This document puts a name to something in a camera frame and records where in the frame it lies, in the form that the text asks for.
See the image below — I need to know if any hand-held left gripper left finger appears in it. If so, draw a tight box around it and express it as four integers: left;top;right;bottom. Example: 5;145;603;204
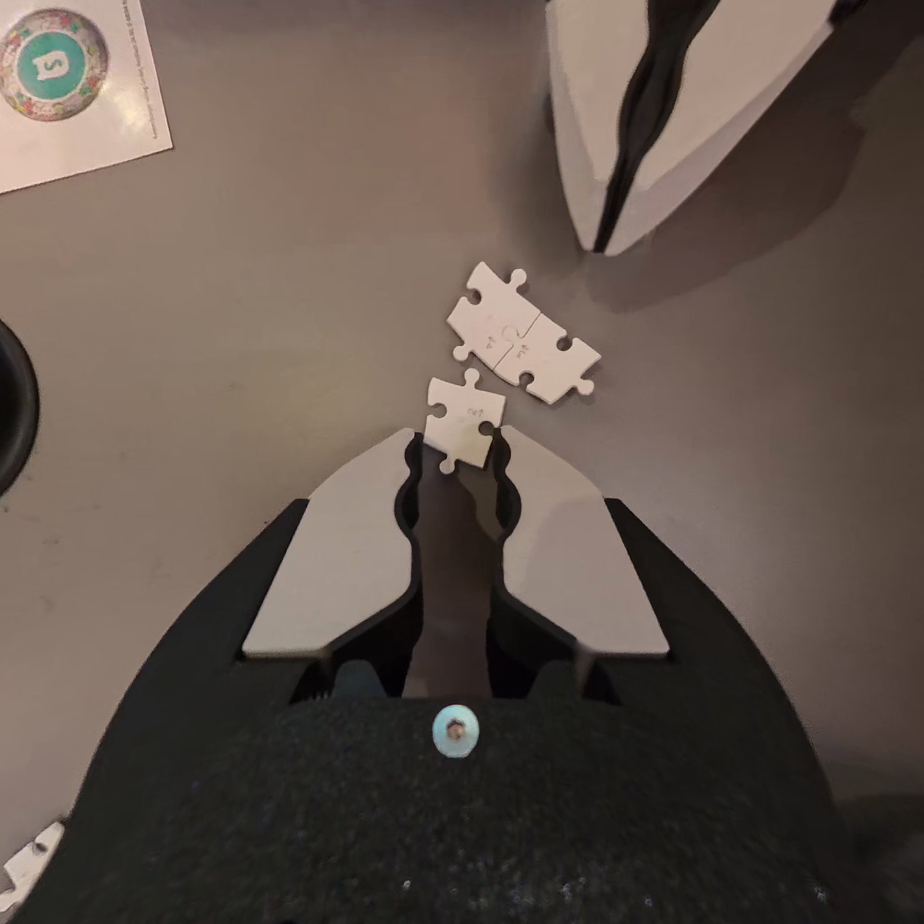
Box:
242;427;424;697

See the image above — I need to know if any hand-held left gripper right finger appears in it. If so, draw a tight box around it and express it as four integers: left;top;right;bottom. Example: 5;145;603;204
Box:
486;426;670;697

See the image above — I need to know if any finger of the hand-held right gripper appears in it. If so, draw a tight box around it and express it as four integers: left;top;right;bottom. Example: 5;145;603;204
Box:
545;0;654;252
601;0;836;256

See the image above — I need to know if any teal faced puzzle piece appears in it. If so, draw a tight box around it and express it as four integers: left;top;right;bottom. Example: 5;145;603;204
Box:
423;368;508;475

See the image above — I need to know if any white puzzle piece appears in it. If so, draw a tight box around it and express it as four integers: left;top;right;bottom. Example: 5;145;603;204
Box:
0;821;66;903
446;261;542;365
494;312;602;405

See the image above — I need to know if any white printed instruction leaflet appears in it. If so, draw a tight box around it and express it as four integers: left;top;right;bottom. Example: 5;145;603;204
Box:
0;0;174;196

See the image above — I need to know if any black round stand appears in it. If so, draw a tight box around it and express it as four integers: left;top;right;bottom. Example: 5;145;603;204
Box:
0;320;40;499

